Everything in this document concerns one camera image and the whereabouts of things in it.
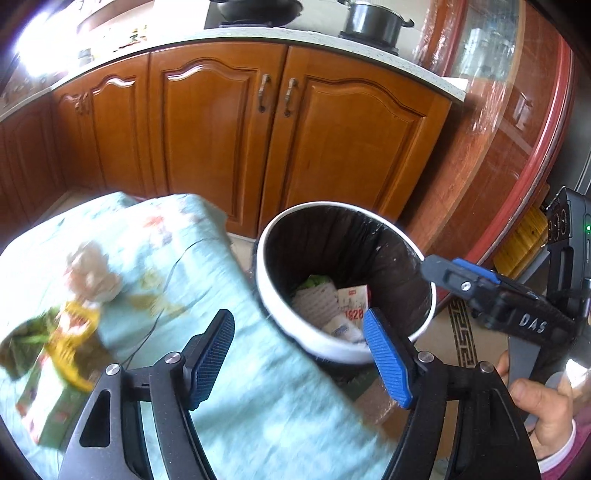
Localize person's right hand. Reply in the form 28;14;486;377
496;350;578;463

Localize person's right forearm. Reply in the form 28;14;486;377
537;418;580;480

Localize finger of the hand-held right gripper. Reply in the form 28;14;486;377
419;255;499;317
451;258;539;302

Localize white-rimmed bin with black bag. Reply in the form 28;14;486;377
255;201;437;366

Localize black wok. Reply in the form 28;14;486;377
216;0;304;27

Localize dark cooking pot with lid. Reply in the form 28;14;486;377
338;0;415;45

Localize red and white carton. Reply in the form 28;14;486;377
336;284;371;325

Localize yellow snack wrapper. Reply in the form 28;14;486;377
45;299;101;394

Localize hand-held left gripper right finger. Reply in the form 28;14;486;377
362;307;542;480

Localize teal floral tablecloth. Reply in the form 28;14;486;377
0;191;402;480

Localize patterned floor rug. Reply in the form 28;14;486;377
444;299;482;366

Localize green snack bag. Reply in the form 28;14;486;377
0;313;117;449

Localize wooden base cabinets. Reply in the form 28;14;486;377
0;41;453;241

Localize pale stone countertop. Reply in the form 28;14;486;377
0;25;468;121

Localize yellow ribbed object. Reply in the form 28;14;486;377
495;204;551;274

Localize white paper ball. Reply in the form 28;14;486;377
66;241;124;304

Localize large white foam fruit net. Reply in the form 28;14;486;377
290;283;341;325

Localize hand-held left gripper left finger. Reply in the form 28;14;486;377
58;308;236;480

